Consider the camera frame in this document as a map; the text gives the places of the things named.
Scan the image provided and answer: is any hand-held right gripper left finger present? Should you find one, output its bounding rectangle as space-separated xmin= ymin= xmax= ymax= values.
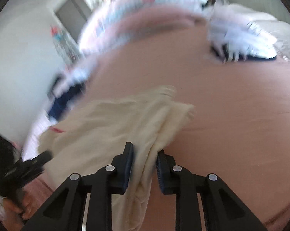
xmin=20 ymin=141 xmax=134 ymax=231

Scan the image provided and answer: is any pale crumpled blanket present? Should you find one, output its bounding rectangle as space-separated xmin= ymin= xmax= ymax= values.
xmin=228 ymin=3 xmax=290 ymax=62

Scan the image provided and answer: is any grey door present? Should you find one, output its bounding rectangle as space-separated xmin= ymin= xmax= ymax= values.
xmin=53 ymin=0 xmax=93 ymax=42

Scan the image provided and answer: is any pink bed sheet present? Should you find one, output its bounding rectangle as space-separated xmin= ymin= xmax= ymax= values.
xmin=22 ymin=20 xmax=290 ymax=231

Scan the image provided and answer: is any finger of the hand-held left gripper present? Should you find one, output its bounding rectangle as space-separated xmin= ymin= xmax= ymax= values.
xmin=32 ymin=151 xmax=53 ymax=168

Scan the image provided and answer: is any cream and red t-shirt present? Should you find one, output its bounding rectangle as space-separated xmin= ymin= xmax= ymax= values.
xmin=39 ymin=85 xmax=196 ymax=231

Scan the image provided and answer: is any rack with colourful toys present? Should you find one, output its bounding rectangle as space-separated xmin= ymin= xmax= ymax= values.
xmin=49 ymin=25 xmax=80 ymax=63

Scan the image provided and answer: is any person's left hand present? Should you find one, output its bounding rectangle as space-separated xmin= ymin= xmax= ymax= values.
xmin=4 ymin=192 xmax=36 ymax=221

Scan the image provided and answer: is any white lilac striped garment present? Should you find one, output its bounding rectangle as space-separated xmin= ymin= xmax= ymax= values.
xmin=204 ymin=3 xmax=277 ymax=58

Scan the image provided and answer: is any navy white striped garment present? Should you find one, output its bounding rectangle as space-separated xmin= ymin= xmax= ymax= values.
xmin=211 ymin=44 xmax=277 ymax=64

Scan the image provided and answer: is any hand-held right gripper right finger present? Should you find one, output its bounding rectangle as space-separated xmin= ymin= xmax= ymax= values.
xmin=156 ymin=149 xmax=268 ymax=231

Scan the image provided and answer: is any pink printed quilt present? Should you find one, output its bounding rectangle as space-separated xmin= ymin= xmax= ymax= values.
xmin=77 ymin=0 xmax=208 ymax=56

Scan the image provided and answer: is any navy blue garment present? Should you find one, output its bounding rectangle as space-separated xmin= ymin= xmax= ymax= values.
xmin=47 ymin=74 xmax=88 ymax=124

